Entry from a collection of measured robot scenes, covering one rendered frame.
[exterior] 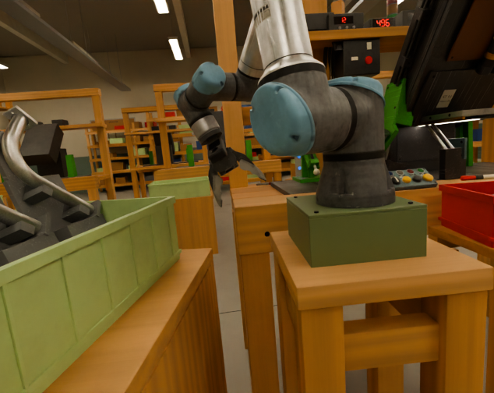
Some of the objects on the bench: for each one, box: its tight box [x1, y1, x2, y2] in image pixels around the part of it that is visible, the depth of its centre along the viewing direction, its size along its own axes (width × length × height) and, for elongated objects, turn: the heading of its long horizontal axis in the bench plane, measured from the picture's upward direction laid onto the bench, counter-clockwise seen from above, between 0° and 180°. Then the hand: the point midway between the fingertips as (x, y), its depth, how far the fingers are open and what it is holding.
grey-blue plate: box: [445, 138, 468, 176], centre depth 112 cm, size 10×2×14 cm, turn 32°
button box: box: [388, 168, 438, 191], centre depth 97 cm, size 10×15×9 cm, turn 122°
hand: (243, 194), depth 85 cm, fingers open, 14 cm apart
